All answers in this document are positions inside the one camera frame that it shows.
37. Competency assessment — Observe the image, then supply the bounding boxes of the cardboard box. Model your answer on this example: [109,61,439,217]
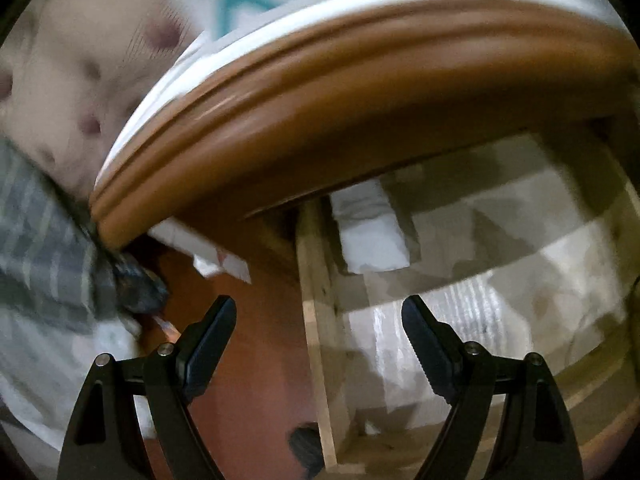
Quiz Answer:
[147,217,253,284]

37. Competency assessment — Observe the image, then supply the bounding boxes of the white patterned nightstand cover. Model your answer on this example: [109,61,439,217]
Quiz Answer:
[95,0,626,181]

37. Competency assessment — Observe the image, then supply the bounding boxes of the white patterned blanket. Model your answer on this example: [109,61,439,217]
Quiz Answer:
[0,300,156,461]

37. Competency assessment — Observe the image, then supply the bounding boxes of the grey plaid bedding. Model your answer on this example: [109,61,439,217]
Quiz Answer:
[0,137,121,336]

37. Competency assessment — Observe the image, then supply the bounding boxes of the dark small object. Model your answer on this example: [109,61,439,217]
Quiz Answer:
[287,425,326,469]

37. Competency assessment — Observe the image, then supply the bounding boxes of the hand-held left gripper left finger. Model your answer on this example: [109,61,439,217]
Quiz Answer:
[56,295,238,480]

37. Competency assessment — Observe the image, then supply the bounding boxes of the dark blue plastic bag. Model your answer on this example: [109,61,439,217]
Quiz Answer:
[110,250,169,314]

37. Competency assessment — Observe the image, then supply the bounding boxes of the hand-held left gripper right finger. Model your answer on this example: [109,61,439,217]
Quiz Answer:
[401,295,585,480]

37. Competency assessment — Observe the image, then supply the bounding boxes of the grey patterned drawer liner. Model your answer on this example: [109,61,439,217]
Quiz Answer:
[330,130,631,431]

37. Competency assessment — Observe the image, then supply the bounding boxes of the orange wrapper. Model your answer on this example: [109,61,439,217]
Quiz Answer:
[152,312,181,344]

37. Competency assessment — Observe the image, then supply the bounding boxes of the brown wooden nightstand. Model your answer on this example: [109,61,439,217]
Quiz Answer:
[89,0,640,256]

